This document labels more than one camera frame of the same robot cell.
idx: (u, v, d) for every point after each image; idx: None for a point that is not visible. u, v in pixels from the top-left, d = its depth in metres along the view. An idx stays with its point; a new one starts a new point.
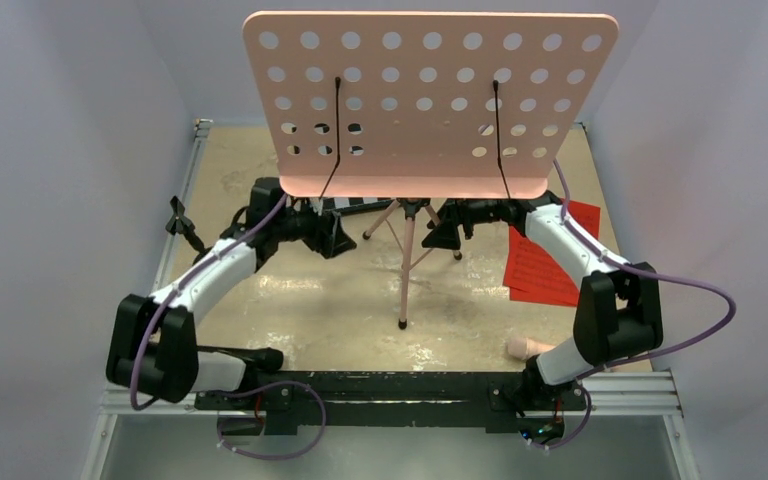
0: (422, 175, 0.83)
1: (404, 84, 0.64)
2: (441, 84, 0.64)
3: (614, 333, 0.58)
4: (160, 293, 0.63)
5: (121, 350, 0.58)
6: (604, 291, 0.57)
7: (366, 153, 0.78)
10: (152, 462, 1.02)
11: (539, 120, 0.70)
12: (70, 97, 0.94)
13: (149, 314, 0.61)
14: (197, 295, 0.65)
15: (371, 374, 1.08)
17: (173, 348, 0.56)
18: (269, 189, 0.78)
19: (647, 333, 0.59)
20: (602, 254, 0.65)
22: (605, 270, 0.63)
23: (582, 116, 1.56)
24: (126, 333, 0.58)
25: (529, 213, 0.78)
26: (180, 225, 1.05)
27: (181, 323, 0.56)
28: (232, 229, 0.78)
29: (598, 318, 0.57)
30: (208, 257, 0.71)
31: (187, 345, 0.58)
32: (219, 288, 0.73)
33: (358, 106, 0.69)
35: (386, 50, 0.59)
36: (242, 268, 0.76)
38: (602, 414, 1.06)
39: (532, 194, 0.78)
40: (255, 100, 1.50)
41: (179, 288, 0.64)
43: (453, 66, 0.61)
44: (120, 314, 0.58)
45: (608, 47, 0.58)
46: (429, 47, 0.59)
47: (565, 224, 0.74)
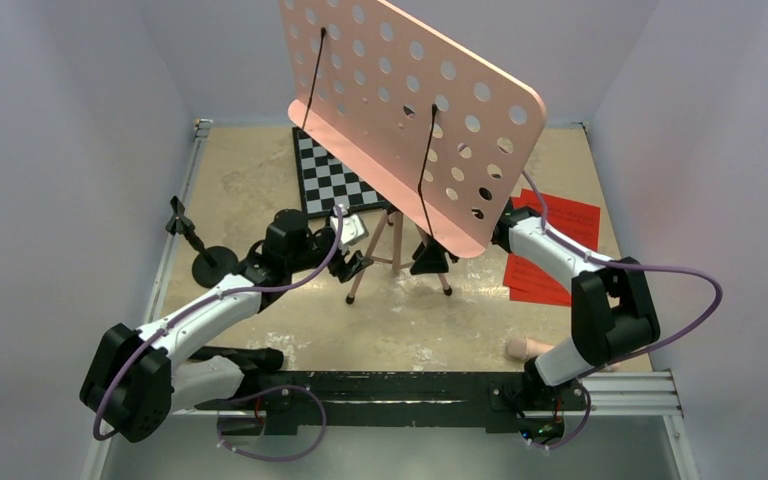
0: (386, 175, 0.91)
1: (367, 62, 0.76)
2: (395, 78, 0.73)
3: (612, 331, 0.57)
4: (147, 327, 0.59)
5: (95, 377, 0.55)
6: (595, 290, 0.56)
7: (346, 115, 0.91)
10: (153, 462, 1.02)
11: (474, 173, 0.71)
12: (71, 94, 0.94)
13: (132, 348, 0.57)
14: (182, 340, 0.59)
15: (371, 375, 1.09)
17: (144, 390, 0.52)
18: (286, 229, 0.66)
19: (643, 325, 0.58)
20: (587, 255, 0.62)
22: (593, 271, 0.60)
23: (582, 116, 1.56)
24: (104, 360, 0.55)
25: (509, 229, 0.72)
26: (180, 225, 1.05)
27: (157, 370, 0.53)
28: (246, 262, 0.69)
29: (594, 317, 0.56)
30: (209, 294, 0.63)
31: (161, 387, 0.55)
32: (215, 328, 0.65)
33: (341, 66, 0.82)
35: (354, 20, 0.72)
36: (245, 309, 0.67)
38: (602, 414, 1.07)
39: (458, 252, 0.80)
40: (255, 99, 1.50)
41: (166, 328, 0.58)
43: (404, 65, 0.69)
44: (103, 343, 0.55)
45: (532, 135, 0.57)
46: (389, 41, 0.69)
47: (547, 233, 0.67)
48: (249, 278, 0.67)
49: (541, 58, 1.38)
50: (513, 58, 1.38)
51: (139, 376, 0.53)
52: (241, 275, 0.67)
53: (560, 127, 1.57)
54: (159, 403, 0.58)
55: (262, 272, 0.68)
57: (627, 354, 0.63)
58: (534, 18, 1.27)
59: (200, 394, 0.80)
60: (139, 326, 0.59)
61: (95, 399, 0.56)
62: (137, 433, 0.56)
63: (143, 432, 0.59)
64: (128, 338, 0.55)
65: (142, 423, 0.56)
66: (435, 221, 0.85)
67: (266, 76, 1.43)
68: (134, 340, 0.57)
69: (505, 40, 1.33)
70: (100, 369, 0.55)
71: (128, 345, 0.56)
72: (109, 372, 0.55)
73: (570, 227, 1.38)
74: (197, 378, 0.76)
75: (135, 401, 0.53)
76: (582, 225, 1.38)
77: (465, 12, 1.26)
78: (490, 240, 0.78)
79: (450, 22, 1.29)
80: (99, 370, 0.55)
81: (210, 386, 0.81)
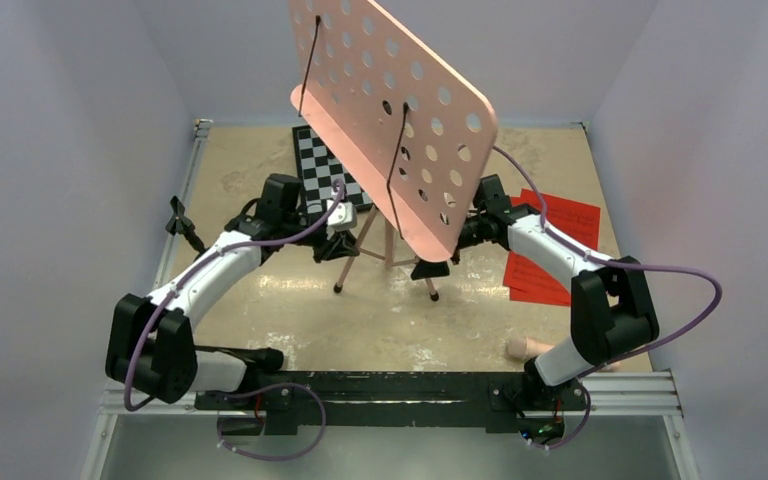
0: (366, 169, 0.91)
1: (354, 54, 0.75)
2: (375, 73, 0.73)
3: (612, 331, 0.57)
4: (158, 293, 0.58)
5: (117, 349, 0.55)
6: (595, 289, 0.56)
7: (339, 104, 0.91)
10: (153, 462, 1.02)
11: (441, 177, 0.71)
12: (69, 94, 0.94)
13: (147, 315, 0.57)
14: (194, 298, 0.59)
15: (371, 375, 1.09)
17: (170, 351, 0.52)
18: (284, 182, 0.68)
19: (643, 324, 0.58)
20: (587, 254, 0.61)
22: (593, 270, 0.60)
23: (582, 116, 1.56)
24: (122, 332, 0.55)
25: (508, 226, 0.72)
26: (180, 226, 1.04)
27: (178, 328, 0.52)
28: (238, 219, 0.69)
29: (594, 316, 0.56)
30: (210, 253, 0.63)
31: (185, 346, 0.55)
32: (223, 286, 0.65)
33: (333, 56, 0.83)
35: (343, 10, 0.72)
36: (247, 264, 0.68)
38: (602, 414, 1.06)
39: (423, 253, 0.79)
40: (255, 99, 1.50)
41: (177, 289, 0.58)
43: (382, 60, 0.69)
44: (117, 314, 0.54)
45: (488, 142, 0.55)
46: (371, 34, 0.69)
47: (547, 231, 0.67)
48: (244, 232, 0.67)
49: (541, 58, 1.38)
50: (512, 59, 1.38)
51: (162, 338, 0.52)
52: (236, 230, 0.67)
53: (560, 127, 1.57)
54: (187, 363, 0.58)
55: (256, 224, 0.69)
57: (626, 354, 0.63)
58: (534, 18, 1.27)
59: (211, 382, 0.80)
60: (149, 293, 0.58)
61: (122, 371, 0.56)
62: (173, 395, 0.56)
63: (177, 395, 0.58)
64: (140, 305, 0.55)
65: (174, 386, 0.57)
66: (404, 220, 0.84)
67: (266, 76, 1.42)
68: (146, 307, 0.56)
69: (505, 39, 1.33)
70: (121, 340, 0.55)
71: (142, 312, 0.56)
72: (130, 341, 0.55)
73: (570, 227, 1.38)
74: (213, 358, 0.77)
75: (162, 364, 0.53)
76: (582, 225, 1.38)
77: (465, 12, 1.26)
78: (455, 243, 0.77)
79: (450, 23, 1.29)
80: (121, 341, 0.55)
81: (219, 372, 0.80)
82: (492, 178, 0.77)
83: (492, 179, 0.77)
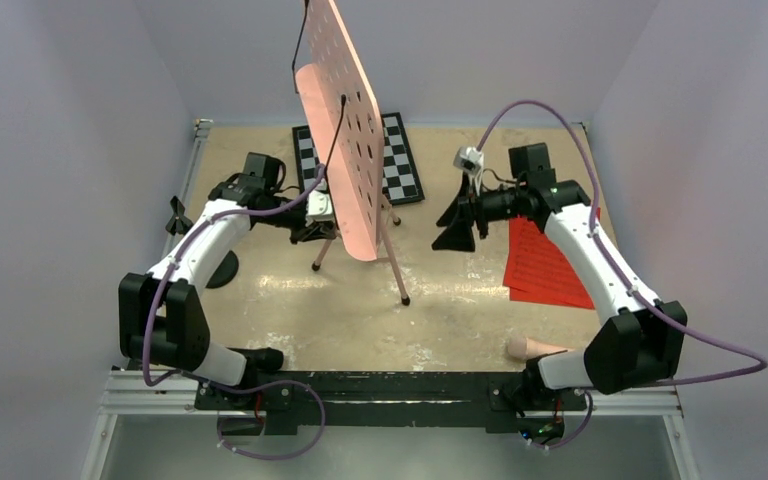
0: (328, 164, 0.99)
1: (332, 54, 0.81)
2: (343, 77, 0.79)
3: (631, 370, 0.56)
4: (158, 268, 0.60)
5: (130, 328, 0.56)
6: (631, 335, 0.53)
7: (327, 91, 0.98)
10: (153, 463, 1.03)
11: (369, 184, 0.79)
12: (68, 93, 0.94)
13: (151, 291, 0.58)
14: (194, 267, 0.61)
15: (371, 375, 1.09)
17: (181, 318, 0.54)
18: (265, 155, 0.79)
19: (662, 368, 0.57)
20: (632, 288, 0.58)
22: (633, 307, 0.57)
23: (582, 116, 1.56)
24: (130, 311, 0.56)
25: (552, 212, 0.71)
26: (179, 226, 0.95)
27: (187, 294, 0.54)
28: (221, 188, 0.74)
29: (618, 356, 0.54)
30: (199, 224, 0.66)
31: (195, 312, 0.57)
32: (217, 255, 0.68)
33: (322, 49, 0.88)
35: (325, 12, 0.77)
36: (235, 232, 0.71)
38: (602, 414, 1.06)
39: (349, 247, 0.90)
40: (255, 99, 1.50)
41: (176, 260, 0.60)
43: (345, 68, 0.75)
44: (121, 294, 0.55)
45: (382, 142, 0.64)
46: (338, 43, 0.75)
47: (594, 236, 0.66)
48: (229, 197, 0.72)
49: (540, 58, 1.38)
50: (512, 59, 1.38)
51: (172, 306, 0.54)
52: (220, 197, 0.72)
53: (560, 127, 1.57)
54: (200, 330, 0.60)
55: (239, 190, 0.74)
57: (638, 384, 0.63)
58: (534, 17, 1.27)
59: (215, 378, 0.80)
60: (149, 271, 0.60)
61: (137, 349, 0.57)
62: (191, 363, 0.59)
63: (195, 363, 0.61)
64: (144, 281, 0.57)
65: (191, 354, 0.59)
66: (341, 214, 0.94)
67: (265, 75, 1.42)
68: (149, 283, 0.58)
69: (505, 39, 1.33)
70: (130, 320, 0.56)
71: (146, 289, 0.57)
72: (140, 319, 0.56)
73: None
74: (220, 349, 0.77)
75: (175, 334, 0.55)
76: None
77: (464, 12, 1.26)
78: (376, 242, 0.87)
79: (449, 23, 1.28)
80: (131, 320, 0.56)
81: (224, 361, 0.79)
82: (538, 147, 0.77)
83: (538, 148, 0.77)
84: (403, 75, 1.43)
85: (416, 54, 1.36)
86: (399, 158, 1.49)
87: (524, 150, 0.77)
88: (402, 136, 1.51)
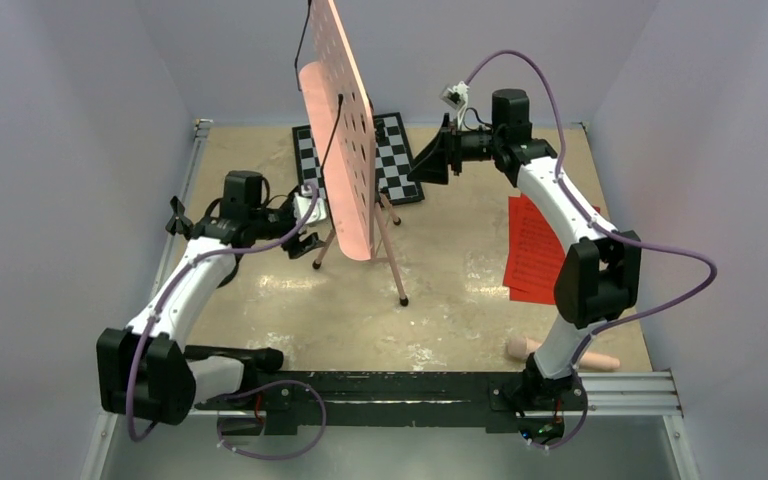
0: (327, 164, 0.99)
1: (332, 54, 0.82)
2: (342, 77, 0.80)
3: (592, 295, 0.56)
4: (137, 321, 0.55)
5: (110, 385, 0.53)
6: (590, 259, 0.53)
7: (328, 90, 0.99)
10: (153, 464, 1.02)
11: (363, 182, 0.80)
12: (68, 93, 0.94)
13: (132, 345, 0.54)
14: (176, 319, 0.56)
15: (371, 375, 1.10)
17: (165, 377, 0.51)
18: (245, 176, 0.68)
19: (624, 296, 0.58)
20: (592, 220, 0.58)
22: (594, 238, 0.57)
23: (582, 116, 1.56)
24: (110, 369, 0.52)
25: (521, 165, 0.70)
26: (179, 226, 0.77)
27: (168, 354, 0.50)
28: (204, 222, 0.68)
29: (579, 282, 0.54)
30: (182, 268, 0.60)
31: (179, 367, 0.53)
32: (202, 298, 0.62)
33: (323, 48, 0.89)
35: (325, 13, 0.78)
36: (223, 270, 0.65)
38: (602, 414, 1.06)
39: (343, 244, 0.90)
40: (255, 99, 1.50)
41: (156, 313, 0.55)
43: (344, 68, 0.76)
44: (100, 351, 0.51)
45: (373, 142, 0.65)
46: (336, 43, 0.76)
47: (559, 180, 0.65)
48: (212, 235, 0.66)
49: (540, 58, 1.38)
50: (512, 59, 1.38)
51: (153, 366, 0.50)
52: (202, 236, 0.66)
53: (560, 126, 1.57)
54: (187, 382, 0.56)
55: (224, 224, 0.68)
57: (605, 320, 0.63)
58: (534, 17, 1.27)
59: (218, 387, 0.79)
60: (129, 324, 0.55)
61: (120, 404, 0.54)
62: (177, 415, 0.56)
63: (182, 414, 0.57)
64: (123, 337, 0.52)
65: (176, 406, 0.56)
66: (337, 212, 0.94)
67: (265, 75, 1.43)
68: (130, 338, 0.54)
69: (505, 41, 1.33)
70: (111, 377, 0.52)
71: (126, 345, 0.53)
72: (122, 374, 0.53)
73: None
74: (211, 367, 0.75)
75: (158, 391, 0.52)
76: None
77: (464, 11, 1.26)
78: (370, 240, 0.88)
79: (449, 23, 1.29)
80: (112, 378, 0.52)
81: (217, 376, 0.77)
82: (522, 99, 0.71)
83: (522, 101, 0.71)
84: (402, 75, 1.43)
85: (416, 54, 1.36)
86: (399, 157, 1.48)
87: (504, 101, 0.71)
88: (402, 135, 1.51)
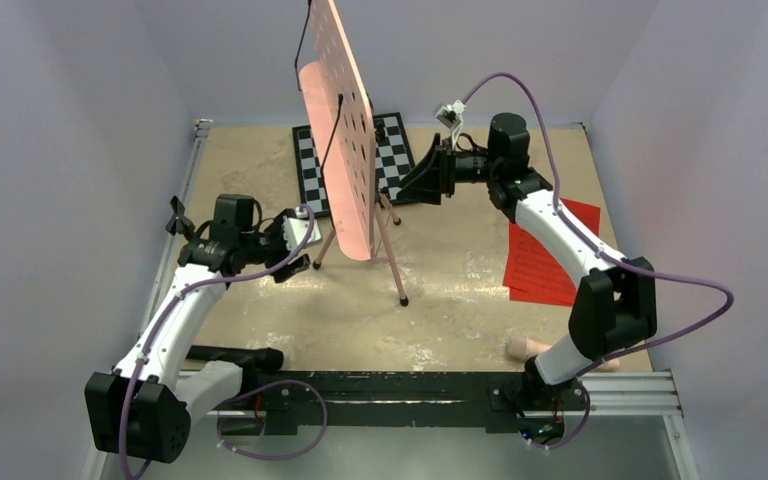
0: (327, 164, 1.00)
1: (333, 55, 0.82)
2: (342, 78, 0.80)
3: (612, 329, 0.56)
4: (125, 364, 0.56)
5: (102, 428, 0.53)
6: (604, 291, 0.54)
7: (328, 90, 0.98)
10: (153, 463, 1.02)
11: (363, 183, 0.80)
12: (68, 93, 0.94)
13: (122, 388, 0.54)
14: (165, 358, 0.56)
15: (371, 375, 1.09)
17: (155, 419, 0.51)
18: (235, 199, 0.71)
19: (643, 325, 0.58)
20: (599, 250, 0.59)
22: (604, 268, 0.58)
23: (582, 116, 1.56)
24: (101, 412, 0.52)
25: (518, 201, 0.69)
26: (181, 226, 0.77)
27: (158, 397, 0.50)
28: (192, 247, 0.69)
29: (597, 316, 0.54)
30: (170, 302, 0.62)
31: (170, 407, 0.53)
32: (192, 332, 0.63)
33: (323, 48, 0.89)
35: (326, 14, 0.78)
36: (210, 301, 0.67)
38: (602, 414, 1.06)
39: (343, 243, 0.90)
40: (255, 99, 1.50)
41: (145, 355, 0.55)
43: (344, 68, 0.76)
44: (89, 396, 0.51)
45: (373, 144, 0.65)
46: (336, 44, 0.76)
47: (559, 214, 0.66)
48: (200, 258, 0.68)
49: (540, 58, 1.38)
50: (512, 59, 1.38)
51: (144, 408, 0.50)
52: (190, 263, 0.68)
53: (560, 127, 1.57)
54: (180, 418, 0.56)
55: (212, 248, 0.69)
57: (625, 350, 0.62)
58: (533, 17, 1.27)
59: (219, 397, 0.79)
60: (117, 367, 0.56)
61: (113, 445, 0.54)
62: (171, 451, 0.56)
63: (177, 450, 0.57)
64: (113, 381, 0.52)
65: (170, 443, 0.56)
66: (337, 212, 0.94)
67: (265, 75, 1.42)
68: (118, 382, 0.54)
69: (505, 40, 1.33)
70: (102, 420, 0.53)
71: (116, 388, 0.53)
72: (112, 417, 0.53)
73: None
74: (210, 384, 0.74)
75: (149, 432, 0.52)
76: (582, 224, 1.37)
77: (464, 11, 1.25)
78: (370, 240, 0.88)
79: (449, 23, 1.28)
80: (103, 421, 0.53)
81: (214, 393, 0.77)
82: (522, 132, 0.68)
83: (523, 136, 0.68)
84: (403, 74, 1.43)
85: (416, 54, 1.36)
86: (399, 158, 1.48)
87: (506, 136, 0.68)
88: (402, 135, 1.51)
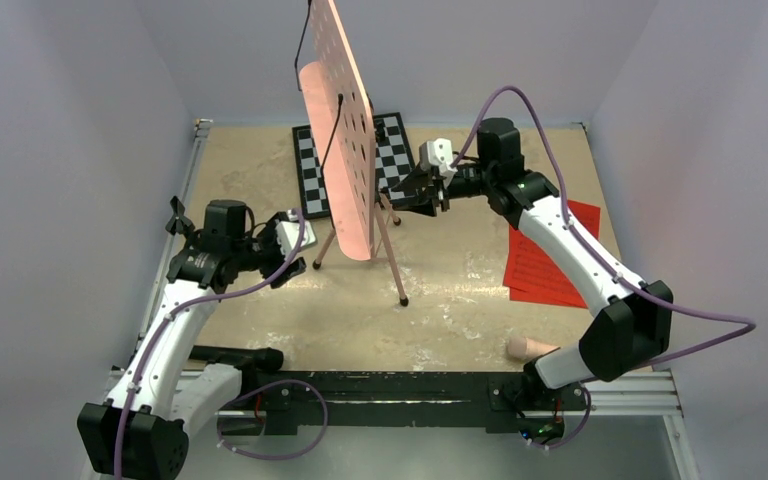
0: (327, 164, 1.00)
1: (333, 55, 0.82)
2: (342, 77, 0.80)
3: (627, 354, 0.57)
4: (116, 393, 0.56)
5: (97, 454, 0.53)
6: (622, 320, 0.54)
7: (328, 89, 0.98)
10: None
11: None
12: (68, 92, 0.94)
13: (116, 417, 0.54)
14: (157, 385, 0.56)
15: (371, 375, 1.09)
17: (150, 448, 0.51)
18: (225, 208, 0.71)
19: (656, 346, 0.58)
20: (617, 275, 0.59)
22: (623, 296, 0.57)
23: (582, 116, 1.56)
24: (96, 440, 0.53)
25: (523, 211, 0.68)
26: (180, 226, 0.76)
27: (152, 426, 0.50)
28: (181, 259, 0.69)
29: (614, 343, 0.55)
30: (159, 325, 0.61)
31: (164, 434, 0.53)
32: (183, 353, 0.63)
33: (323, 48, 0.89)
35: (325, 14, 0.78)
36: (201, 318, 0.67)
38: (602, 414, 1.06)
39: (343, 243, 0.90)
40: (255, 99, 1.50)
41: (136, 384, 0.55)
43: (344, 68, 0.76)
44: (83, 426, 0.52)
45: (373, 145, 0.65)
46: (336, 43, 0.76)
47: (570, 228, 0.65)
48: (191, 272, 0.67)
49: (540, 58, 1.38)
50: (512, 60, 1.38)
51: (137, 437, 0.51)
52: (179, 278, 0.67)
53: (560, 127, 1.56)
54: (177, 438, 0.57)
55: (202, 261, 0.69)
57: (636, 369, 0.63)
58: (533, 17, 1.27)
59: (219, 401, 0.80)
60: (110, 395, 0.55)
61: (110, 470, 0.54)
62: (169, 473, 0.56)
63: (175, 470, 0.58)
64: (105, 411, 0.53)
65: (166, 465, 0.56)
66: (337, 212, 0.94)
67: (265, 75, 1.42)
68: (111, 411, 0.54)
69: (505, 40, 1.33)
70: (98, 447, 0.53)
71: (108, 417, 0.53)
72: (107, 444, 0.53)
73: None
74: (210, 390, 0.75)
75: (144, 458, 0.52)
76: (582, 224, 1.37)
77: (464, 11, 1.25)
78: (370, 240, 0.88)
79: (449, 23, 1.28)
80: (98, 448, 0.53)
81: (215, 397, 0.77)
82: (510, 131, 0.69)
83: (511, 135, 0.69)
84: (403, 74, 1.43)
85: (416, 53, 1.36)
86: (399, 157, 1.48)
87: (494, 137, 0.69)
88: (402, 135, 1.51)
